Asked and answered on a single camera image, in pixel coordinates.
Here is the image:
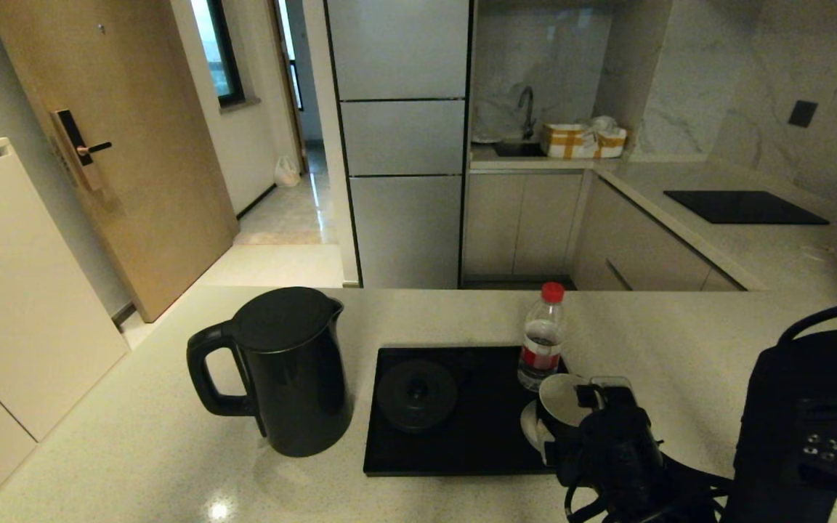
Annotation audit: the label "black round kettle base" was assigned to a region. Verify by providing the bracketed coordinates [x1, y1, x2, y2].
[377, 360, 458, 434]

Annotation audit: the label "kitchen sink basin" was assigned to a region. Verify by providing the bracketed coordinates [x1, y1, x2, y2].
[493, 139, 546, 158]

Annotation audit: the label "small cardboard box white bag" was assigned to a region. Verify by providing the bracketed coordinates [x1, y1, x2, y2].
[591, 116, 628, 159]

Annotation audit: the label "tall grey panel cabinet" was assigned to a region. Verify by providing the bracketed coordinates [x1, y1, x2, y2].
[324, 0, 474, 290]

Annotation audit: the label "beige counter side cabinets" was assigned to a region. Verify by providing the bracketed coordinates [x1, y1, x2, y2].
[571, 174, 746, 293]

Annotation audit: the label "white storage cabinet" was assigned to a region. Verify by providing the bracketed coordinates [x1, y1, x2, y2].
[0, 138, 131, 523]

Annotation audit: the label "beige under-sink cabinets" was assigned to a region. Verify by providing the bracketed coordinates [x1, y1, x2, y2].
[462, 171, 585, 282]

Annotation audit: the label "black induction cooktop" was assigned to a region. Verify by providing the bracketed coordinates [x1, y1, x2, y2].
[663, 190, 830, 225]

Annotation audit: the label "white round saucer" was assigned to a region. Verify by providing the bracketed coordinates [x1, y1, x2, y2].
[520, 401, 557, 457]

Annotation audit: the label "black wall socket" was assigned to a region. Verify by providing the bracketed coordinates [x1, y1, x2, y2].
[788, 100, 819, 129]

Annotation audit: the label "clear bottle red cap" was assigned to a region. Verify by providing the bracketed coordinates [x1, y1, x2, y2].
[517, 282, 567, 392]

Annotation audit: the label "dark kitchen faucet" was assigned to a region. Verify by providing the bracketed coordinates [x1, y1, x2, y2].
[517, 87, 537, 141]

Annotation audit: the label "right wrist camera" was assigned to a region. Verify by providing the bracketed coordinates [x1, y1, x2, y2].
[575, 376, 636, 416]

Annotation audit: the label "black rectangular tray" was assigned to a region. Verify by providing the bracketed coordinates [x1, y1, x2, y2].
[363, 345, 572, 477]

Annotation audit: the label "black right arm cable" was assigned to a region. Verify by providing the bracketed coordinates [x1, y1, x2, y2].
[778, 300, 837, 344]

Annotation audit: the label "black electric kettle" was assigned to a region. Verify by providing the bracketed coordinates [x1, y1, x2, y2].
[187, 287, 353, 458]

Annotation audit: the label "black gold door lock handle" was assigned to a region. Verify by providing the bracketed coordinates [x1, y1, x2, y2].
[52, 110, 113, 193]

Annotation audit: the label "dark framed window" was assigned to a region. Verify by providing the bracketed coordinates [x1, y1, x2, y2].
[192, 0, 246, 110]

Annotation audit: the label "light wooden door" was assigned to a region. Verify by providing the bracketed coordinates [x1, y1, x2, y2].
[0, 0, 239, 324]

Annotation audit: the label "black mug white inside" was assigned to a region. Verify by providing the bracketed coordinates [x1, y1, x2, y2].
[536, 373, 597, 444]

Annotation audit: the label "yellow white box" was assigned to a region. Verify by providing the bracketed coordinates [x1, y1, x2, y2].
[541, 123, 597, 159]

